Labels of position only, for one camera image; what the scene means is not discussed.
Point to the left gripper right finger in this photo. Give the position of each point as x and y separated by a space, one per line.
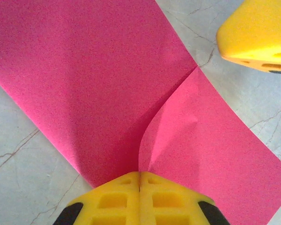
166 201

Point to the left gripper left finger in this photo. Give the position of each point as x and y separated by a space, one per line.
112 201

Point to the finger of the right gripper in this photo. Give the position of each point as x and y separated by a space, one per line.
255 30

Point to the pink square paper sheet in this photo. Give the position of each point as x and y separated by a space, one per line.
96 70

